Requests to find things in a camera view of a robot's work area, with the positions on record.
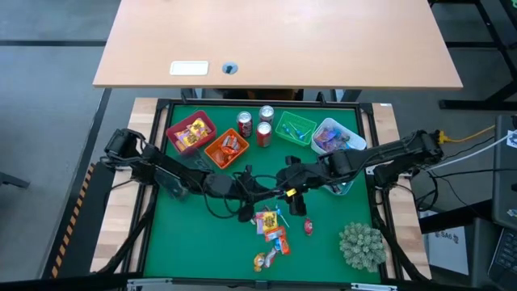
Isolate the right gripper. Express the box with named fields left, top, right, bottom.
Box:
left=276, top=155, right=330, bottom=217

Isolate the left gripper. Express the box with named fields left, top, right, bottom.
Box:
left=204, top=163, right=266, bottom=223

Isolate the purple blue candy pack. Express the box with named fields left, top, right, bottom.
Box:
left=317, top=128, right=338, bottom=149

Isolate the blue green candy pack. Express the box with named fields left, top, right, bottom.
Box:
left=333, top=131, right=353, bottom=150

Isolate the yellow candy pack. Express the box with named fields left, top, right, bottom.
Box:
left=174, top=128, right=199, bottom=150

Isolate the silver and red candy wrapper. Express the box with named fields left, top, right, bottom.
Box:
left=264, top=248, right=280, bottom=268

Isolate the purple yellow Sour Patch pack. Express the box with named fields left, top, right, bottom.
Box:
left=254, top=210, right=280, bottom=235

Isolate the teal plastic bin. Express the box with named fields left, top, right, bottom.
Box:
left=321, top=179, right=355, bottom=197

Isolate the orange plastic basket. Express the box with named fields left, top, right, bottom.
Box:
left=204, top=128, right=250, bottom=170

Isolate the orange-red soda can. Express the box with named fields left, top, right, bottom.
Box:
left=255, top=121, right=273, bottom=149

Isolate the green plastic basket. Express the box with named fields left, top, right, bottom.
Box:
left=275, top=111, right=318, bottom=147

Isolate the Coca-Cola can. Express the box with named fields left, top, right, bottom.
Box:
left=236, top=111, right=254, bottom=139

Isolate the smoky clear plastic bin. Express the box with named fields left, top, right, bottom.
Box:
left=155, top=147, right=213, bottom=202

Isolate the white plastic bin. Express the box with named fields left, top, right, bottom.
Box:
left=310, top=116, right=368, bottom=157

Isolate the red soda can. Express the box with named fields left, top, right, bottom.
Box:
left=258, top=104, right=275, bottom=125

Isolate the pale green artificial plant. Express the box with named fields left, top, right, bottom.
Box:
left=338, top=221, right=388, bottom=273

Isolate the light wooden side board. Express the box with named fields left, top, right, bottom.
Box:
left=365, top=103, right=432, bottom=280
left=90, top=96, right=162, bottom=276

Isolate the light wooden desk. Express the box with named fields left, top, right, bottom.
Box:
left=92, top=0, right=464, bottom=90

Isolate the white labelled box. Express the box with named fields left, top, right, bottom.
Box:
left=427, top=209, right=472, bottom=276

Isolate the black yellow hazard tape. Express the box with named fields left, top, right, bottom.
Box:
left=50, top=161, right=96, bottom=280

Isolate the black keyboard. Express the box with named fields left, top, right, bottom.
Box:
left=487, top=227, right=517, bottom=286

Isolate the black furniture leg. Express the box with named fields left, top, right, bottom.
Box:
left=0, top=171, right=32, bottom=190

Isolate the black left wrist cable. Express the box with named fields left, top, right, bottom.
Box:
left=201, top=173, right=284, bottom=220

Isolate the black aluminium table frame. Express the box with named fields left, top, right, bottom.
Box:
left=120, top=98, right=433, bottom=291

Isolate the silver metal bracket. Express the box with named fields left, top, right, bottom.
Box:
left=350, top=282, right=399, bottom=291
left=127, top=277, right=174, bottom=291

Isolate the white cable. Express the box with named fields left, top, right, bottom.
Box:
left=427, top=133, right=512, bottom=171

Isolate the yellow cable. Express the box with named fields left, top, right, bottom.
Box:
left=439, top=124, right=497, bottom=145

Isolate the black desk frame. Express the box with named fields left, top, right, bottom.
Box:
left=427, top=0, right=517, bottom=111

